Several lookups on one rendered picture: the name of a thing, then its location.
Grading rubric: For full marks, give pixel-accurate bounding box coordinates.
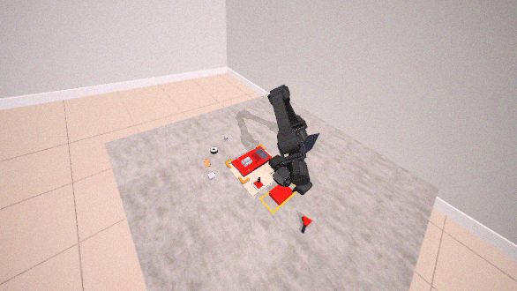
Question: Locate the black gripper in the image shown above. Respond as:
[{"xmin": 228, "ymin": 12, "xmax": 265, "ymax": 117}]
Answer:
[{"xmin": 268, "ymin": 155, "xmax": 312, "ymax": 195}]

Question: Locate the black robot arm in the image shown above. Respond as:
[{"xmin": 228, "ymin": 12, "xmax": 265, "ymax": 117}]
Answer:
[{"xmin": 267, "ymin": 85, "xmax": 310, "ymax": 188}]

